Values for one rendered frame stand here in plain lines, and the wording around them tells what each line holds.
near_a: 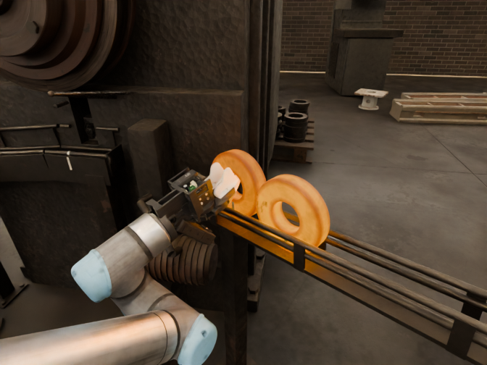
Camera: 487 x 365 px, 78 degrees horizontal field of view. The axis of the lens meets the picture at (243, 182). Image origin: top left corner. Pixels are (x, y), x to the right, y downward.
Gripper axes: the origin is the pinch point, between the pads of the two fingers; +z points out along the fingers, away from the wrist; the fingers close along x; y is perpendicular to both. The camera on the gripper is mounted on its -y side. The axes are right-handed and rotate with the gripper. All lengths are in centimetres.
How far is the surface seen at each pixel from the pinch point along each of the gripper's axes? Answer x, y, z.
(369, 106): 115, -154, 313
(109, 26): 31.1, 30.5, -0.8
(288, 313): 2, -79, 9
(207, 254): 5.7, -20.5, -11.1
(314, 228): -21.7, -0.6, -2.6
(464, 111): 16, -149, 332
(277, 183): -13.3, 4.9, -1.2
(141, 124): 30.8, 7.2, -3.4
